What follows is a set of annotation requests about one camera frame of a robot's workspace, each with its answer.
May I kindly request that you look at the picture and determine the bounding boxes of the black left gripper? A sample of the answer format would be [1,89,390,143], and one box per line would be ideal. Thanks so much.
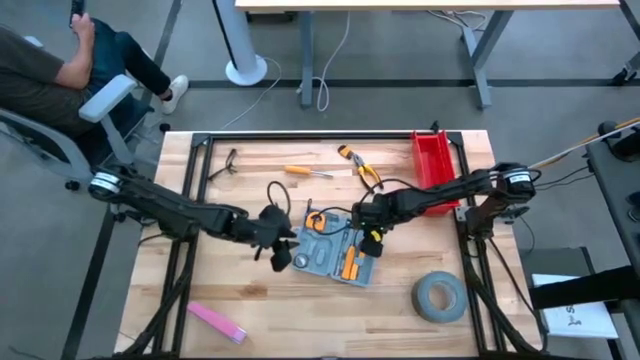
[248,221,301,275]

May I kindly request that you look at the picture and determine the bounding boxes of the grey-blue plastic tool case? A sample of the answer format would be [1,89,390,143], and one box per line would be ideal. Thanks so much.
[290,208,378,289]

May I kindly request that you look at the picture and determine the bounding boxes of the pliers yellow black handles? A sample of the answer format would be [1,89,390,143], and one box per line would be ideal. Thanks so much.
[336,144,385,192]

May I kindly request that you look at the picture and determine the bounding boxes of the black safety glasses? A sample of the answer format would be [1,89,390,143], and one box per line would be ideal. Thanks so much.
[206,147,241,183]

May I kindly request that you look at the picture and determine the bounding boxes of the pink flat box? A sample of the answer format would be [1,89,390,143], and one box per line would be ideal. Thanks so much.
[186,300,249,346]

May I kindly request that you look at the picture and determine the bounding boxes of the grey floor box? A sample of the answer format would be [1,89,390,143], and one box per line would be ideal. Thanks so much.
[518,246,597,281]

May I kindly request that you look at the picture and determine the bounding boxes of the black flat bar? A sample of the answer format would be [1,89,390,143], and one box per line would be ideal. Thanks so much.
[527,264,640,312]

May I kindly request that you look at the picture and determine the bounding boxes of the white printed paper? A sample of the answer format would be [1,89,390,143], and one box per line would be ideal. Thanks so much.
[531,273,621,341]

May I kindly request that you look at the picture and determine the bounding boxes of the white rod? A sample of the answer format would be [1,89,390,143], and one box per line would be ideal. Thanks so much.
[527,122,640,171]

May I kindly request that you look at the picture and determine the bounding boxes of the grey office chair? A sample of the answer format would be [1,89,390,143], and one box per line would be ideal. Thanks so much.
[0,33,172,225]

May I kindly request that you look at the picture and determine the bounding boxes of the black side table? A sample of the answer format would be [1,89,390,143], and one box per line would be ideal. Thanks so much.
[584,119,640,281]

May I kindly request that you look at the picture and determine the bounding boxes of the wooden desk grey legs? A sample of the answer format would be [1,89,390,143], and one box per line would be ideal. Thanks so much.
[233,0,640,111]

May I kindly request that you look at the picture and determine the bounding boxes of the person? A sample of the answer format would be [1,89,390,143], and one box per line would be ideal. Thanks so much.
[0,10,191,151]

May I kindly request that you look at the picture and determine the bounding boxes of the black caster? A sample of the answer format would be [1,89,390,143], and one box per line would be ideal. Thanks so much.
[611,49,640,87]

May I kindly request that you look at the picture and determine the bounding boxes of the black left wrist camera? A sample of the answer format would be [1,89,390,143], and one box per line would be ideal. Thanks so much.
[258,203,291,229]

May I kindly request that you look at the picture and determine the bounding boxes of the grey duct tape roll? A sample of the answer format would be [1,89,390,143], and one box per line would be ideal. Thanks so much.
[411,270,471,324]

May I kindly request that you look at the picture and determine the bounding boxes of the black aluminium table frame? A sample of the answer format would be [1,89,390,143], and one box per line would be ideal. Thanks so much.
[112,129,549,360]

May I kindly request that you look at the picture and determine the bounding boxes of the red bin wall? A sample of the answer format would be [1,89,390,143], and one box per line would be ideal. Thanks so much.
[409,128,460,217]

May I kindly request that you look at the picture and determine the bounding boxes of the white floor cable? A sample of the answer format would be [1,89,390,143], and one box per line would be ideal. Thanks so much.
[221,56,284,131]
[311,11,352,114]

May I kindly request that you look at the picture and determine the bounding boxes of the grey pedestal column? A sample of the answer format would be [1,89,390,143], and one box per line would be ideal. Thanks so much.
[211,0,270,88]

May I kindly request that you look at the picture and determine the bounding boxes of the black floor cables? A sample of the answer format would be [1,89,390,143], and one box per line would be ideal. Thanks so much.
[532,164,592,197]

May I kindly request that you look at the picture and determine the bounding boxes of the white cable bundle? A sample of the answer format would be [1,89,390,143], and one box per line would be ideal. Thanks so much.
[426,8,490,32]

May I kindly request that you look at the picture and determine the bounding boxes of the yellow cable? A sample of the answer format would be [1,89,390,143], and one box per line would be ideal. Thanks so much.
[574,116,640,149]

